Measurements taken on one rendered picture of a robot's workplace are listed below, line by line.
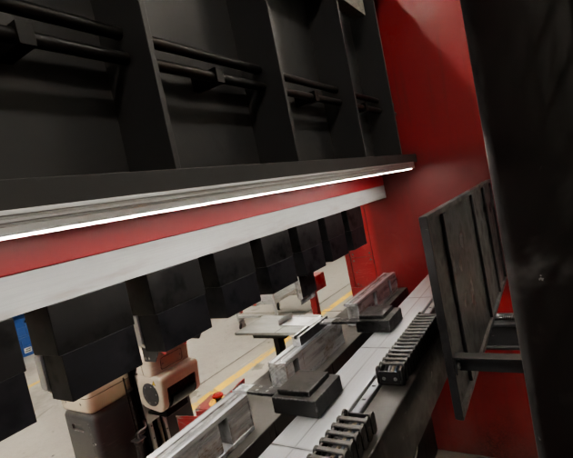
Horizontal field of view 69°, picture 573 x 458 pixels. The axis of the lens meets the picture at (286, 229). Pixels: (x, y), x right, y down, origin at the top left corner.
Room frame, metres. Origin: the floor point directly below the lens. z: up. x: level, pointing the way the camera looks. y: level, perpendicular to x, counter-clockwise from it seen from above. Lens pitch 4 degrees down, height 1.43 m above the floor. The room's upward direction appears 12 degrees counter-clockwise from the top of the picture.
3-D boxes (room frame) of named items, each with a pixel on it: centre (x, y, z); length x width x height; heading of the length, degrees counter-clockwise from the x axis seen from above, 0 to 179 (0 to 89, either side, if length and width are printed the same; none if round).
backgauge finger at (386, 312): (1.33, -0.16, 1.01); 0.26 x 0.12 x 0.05; 57
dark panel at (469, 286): (1.33, -0.58, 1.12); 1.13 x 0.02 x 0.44; 147
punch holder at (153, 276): (0.92, 0.29, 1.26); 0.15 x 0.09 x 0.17; 147
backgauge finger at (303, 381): (0.94, 0.09, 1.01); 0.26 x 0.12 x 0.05; 57
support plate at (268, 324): (1.49, 0.10, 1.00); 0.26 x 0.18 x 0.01; 57
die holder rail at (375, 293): (1.87, -0.32, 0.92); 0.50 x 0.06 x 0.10; 147
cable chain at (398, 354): (1.01, -0.25, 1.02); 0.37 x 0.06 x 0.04; 147
